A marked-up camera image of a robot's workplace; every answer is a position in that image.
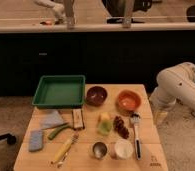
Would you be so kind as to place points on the wooden block with stripe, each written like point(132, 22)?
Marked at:
point(78, 122)

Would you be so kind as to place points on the white cup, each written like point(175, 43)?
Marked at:
point(121, 149)

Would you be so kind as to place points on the small metal cup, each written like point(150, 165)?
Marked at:
point(99, 150)

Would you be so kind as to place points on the orange bowl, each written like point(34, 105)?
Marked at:
point(128, 100)

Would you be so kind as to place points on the blue sponge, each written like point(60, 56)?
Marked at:
point(36, 140)

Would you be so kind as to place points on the dark red grape bunch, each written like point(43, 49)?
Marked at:
point(120, 128)

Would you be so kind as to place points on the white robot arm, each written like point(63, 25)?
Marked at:
point(174, 83)

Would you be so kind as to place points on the light blue cloth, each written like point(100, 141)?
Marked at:
point(51, 120)

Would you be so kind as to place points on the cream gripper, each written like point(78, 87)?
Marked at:
point(159, 115)

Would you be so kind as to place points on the green vegetable toy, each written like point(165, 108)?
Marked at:
point(56, 131)

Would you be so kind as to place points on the green plastic tray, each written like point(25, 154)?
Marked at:
point(60, 91)

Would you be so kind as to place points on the yellow green toy fruit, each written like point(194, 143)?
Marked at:
point(105, 124)

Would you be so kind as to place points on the dark maroon bowl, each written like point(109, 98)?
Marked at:
point(96, 96)

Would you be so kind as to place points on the black chair base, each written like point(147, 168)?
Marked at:
point(11, 139)

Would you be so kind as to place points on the yellow handled utensil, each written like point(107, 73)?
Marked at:
point(62, 150)

